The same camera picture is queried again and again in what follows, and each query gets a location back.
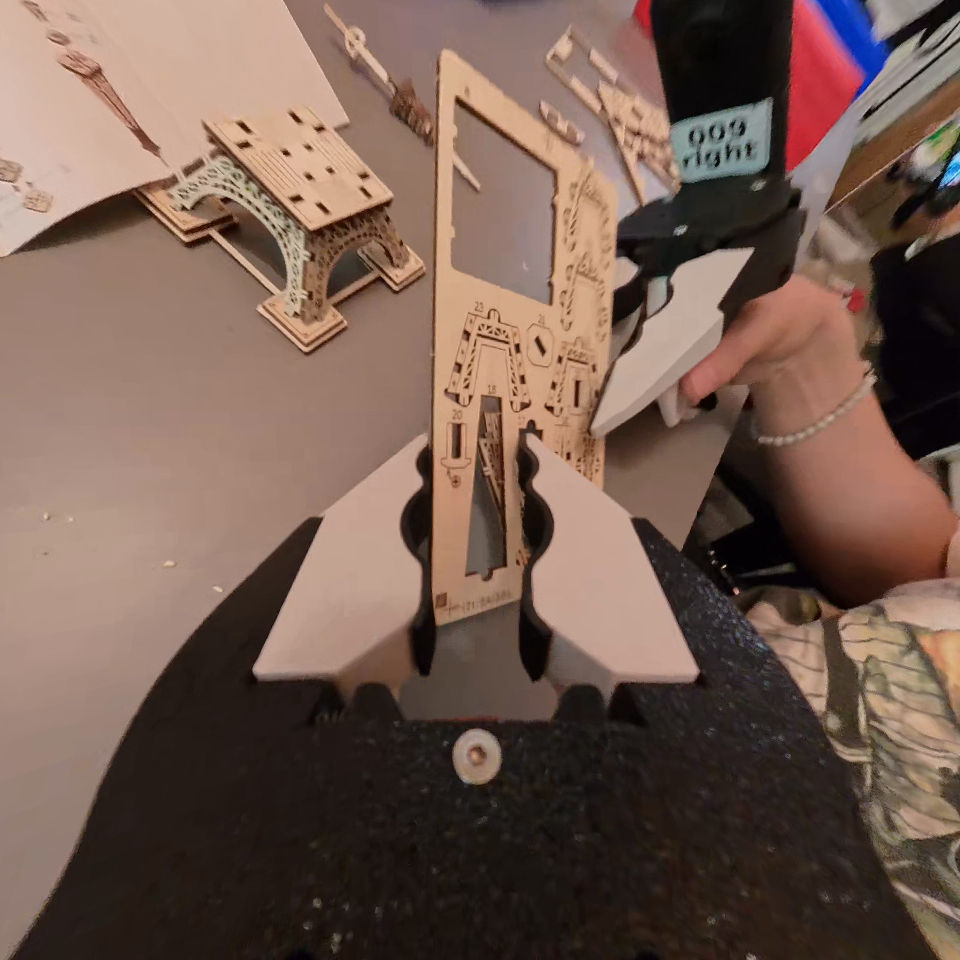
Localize grey desk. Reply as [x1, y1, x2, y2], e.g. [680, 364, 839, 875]
[0, 0, 751, 954]

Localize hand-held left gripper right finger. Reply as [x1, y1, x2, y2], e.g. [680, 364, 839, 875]
[516, 431, 702, 702]

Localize loose wooden tower pieces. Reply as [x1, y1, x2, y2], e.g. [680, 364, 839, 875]
[543, 26, 680, 205]

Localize person's right hand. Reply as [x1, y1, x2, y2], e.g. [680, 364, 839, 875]
[678, 273, 879, 430]

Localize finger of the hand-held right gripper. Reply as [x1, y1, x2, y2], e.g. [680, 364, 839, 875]
[588, 246, 757, 438]
[609, 258, 676, 357]

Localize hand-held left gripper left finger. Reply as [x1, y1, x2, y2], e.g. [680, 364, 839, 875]
[252, 433, 438, 702]

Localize pearl bracelet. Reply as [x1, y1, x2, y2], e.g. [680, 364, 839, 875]
[750, 363, 880, 449]

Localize black bag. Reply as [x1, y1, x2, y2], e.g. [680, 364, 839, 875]
[686, 450, 811, 601]

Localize wooden spire piece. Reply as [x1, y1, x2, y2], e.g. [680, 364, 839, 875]
[322, 3, 438, 145]

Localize wooden tower base model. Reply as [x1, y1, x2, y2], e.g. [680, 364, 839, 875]
[133, 105, 427, 355]

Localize person's printed shirt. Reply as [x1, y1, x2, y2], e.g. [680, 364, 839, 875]
[738, 517, 960, 960]

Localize paper instruction sheet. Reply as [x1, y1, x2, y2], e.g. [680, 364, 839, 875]
[0, 0, 352, 260]

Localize wooden puzzle sheet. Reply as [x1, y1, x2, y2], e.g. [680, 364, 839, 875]
[429, 48, 620, 627]

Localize person's right forearm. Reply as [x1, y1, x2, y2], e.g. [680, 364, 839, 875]
[753, 375, 960, 609]

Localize blue container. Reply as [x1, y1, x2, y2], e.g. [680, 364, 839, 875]
[813, 0, 897, 80]

